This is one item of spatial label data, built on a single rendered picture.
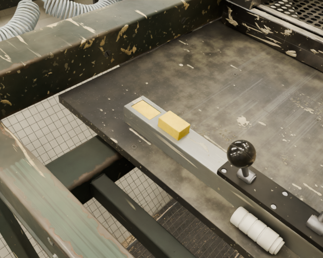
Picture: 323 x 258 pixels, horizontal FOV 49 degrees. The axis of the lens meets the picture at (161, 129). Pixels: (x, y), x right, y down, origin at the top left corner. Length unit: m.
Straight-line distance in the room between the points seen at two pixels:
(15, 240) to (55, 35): 0.62
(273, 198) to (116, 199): 0.27
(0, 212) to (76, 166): 0.48
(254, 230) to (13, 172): 0.36
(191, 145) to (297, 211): 0.20
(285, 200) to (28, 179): 0.38
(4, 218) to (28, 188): 0.58
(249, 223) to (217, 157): 0.12
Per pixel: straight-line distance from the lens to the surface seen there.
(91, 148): 0.69
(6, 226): 1.12
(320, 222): 0.55
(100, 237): 0.48
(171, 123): 0.61
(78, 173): 0.66
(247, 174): 0.55
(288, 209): 0.56
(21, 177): 0.56
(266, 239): 0.54
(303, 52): 0.97
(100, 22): 0.81
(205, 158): 0.59
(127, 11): 0.86
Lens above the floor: 1.62
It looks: 5 degrees down
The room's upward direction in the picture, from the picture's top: 30 degrees counter-clockwise
